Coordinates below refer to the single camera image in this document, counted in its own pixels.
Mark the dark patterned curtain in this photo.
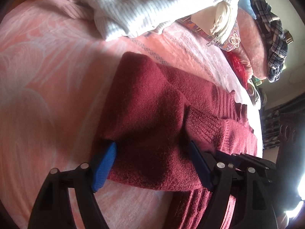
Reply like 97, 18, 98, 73
260, 93, 304, 149

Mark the colourful paisley pillow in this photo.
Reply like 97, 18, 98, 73
176, 15, 242, 53

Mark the folded pink fleece blanket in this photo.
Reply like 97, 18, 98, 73
233, 8, 267, 80

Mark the red embroidered pouch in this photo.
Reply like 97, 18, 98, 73
224, 51, 248, 90

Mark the pink floral bed blanket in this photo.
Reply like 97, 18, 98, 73
1, 0, 263, 228

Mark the cream zip jacket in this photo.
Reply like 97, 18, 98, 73
191, 1, 238, 44

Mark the dark red knit sweater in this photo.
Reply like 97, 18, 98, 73
91, 52, 258, 228

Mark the navy plaid shirt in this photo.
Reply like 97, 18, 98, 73
250, 0, 288, 83

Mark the white ribbed knit garment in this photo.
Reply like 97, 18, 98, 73
79, 0, 244, 43

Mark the blue pillow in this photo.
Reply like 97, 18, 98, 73
238, 0, 256, 20

